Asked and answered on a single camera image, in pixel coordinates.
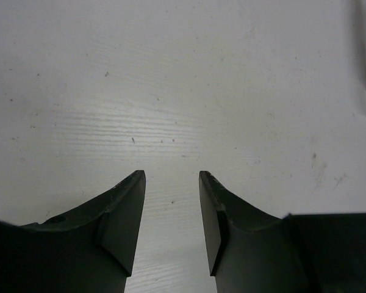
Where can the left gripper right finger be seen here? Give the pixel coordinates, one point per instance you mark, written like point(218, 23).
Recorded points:
point(249, 250)

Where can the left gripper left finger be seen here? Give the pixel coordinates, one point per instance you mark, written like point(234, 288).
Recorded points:
point(90, 248)

